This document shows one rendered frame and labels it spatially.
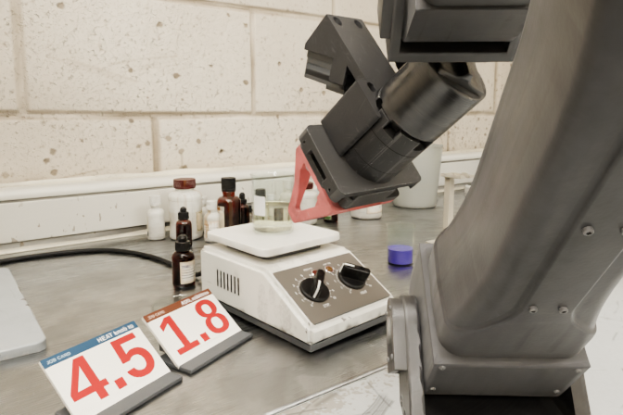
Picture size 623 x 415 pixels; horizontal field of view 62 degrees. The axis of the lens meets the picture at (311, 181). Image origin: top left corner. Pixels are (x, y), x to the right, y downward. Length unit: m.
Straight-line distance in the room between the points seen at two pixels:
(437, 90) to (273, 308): 0.29
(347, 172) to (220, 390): 0.21
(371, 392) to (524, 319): 0.27
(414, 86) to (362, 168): 0.08
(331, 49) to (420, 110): 0.10
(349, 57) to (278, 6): 0.81
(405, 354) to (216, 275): 0.38
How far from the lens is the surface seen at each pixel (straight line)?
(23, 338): 0.60
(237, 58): 1.14
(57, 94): 1.01
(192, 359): 0.51
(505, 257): 0.18
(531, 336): 0.23
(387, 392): 0.47
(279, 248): 0.55
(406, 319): 0.27
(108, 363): 0.48
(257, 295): 0.56
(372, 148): 0.39
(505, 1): 0.30
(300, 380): 0.48
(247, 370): 0.50
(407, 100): 0.37
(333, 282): 0.56
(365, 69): 0.41
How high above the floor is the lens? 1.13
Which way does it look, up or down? 8 degrees down
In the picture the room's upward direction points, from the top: straight up
